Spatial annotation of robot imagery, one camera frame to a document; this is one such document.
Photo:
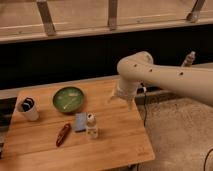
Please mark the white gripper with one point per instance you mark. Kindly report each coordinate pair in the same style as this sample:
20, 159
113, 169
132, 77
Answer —
126, 92

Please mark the clear plastic bottle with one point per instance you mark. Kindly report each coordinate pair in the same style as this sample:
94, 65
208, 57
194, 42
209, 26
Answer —
91, 126

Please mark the dark red oblong object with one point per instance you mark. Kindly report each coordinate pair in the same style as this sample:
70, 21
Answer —
62, 134

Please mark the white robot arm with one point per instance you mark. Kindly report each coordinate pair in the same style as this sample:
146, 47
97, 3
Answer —
192, 82

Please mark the green round bowl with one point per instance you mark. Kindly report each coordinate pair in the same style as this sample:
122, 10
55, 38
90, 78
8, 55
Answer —
68, 99

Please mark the white cup with black items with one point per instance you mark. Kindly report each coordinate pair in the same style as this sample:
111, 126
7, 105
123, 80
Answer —
27, 108

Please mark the middle metal railing post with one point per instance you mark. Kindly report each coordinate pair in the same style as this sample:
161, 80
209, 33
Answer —
112, 14

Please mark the metal railing post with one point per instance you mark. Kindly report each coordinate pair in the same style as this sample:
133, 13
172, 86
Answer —
112, 14
193, 15
46, 17

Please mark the right metal railing post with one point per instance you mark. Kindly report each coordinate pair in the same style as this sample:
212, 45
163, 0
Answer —
193, 15

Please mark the left metal railing post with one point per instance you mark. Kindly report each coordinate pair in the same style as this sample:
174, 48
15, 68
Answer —
46, 17

